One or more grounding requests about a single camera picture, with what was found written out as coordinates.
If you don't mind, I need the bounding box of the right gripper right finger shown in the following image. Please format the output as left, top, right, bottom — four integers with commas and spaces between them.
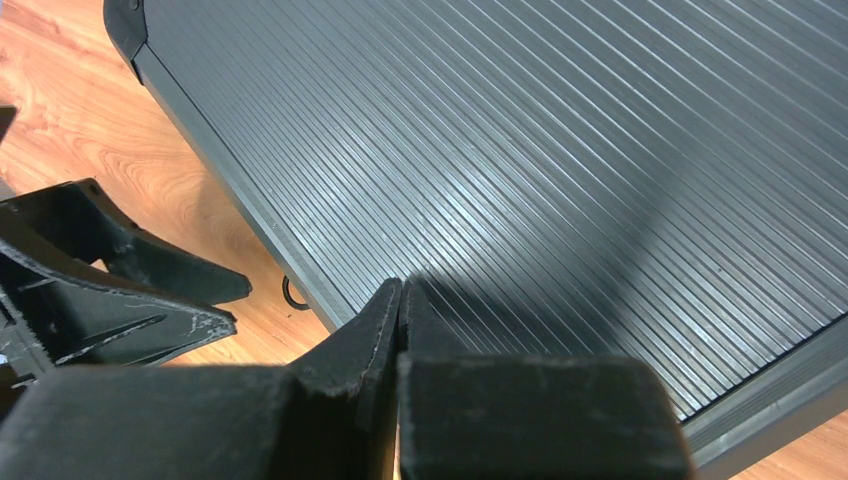
397, 282, 695, 479

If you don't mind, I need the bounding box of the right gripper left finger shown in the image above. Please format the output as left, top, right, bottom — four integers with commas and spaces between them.
1, 279, 403, 479

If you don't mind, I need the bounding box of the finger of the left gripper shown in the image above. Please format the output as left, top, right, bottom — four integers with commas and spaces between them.
1, 218, 237, 371
1, 178, 252, 305

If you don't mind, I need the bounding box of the black poker case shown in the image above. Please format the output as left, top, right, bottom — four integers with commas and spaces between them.
103, 1, 847, 479

